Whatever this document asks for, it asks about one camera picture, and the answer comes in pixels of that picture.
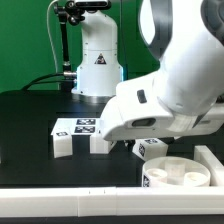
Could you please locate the black mounted camera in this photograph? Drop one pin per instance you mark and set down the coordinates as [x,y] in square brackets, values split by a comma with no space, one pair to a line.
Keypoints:
[92,4]

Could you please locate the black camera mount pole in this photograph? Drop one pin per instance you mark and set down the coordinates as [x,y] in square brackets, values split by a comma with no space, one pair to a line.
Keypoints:
[68,13]

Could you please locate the white marker sheet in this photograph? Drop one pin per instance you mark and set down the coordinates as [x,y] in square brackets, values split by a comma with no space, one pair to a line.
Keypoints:
[76,126]

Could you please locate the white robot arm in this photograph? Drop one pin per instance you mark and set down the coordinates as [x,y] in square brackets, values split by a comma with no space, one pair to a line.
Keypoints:
[186,37]

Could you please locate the white front fence rail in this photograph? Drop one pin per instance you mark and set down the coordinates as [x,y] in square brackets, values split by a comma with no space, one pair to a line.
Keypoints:
[110,201]

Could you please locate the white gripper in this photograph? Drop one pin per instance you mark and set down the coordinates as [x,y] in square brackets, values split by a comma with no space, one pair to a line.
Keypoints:
[130,119]

